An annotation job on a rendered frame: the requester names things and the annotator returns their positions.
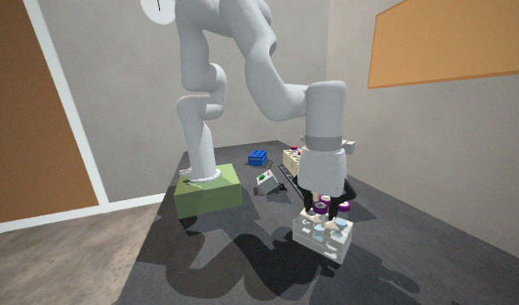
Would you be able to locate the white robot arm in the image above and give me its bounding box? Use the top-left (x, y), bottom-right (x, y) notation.
top-left (174, 0), bottom-right (355, 183)

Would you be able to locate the white tube rack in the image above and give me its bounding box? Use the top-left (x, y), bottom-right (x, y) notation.
top-left (293, 209), bottom-right (353, 264)

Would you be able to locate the blue tube rack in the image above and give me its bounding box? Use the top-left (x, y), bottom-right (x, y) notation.
top-left (248, 150), bottom-right (267, 166)

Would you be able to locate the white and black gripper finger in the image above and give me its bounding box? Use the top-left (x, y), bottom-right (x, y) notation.
top-left (292, 176), bottom-right (313, 212)
top-left (329, 179), bottom-right (356, 221)

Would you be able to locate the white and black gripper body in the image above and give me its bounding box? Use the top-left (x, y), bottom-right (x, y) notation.
top-left (297, 146), bottom-right (347, 197)

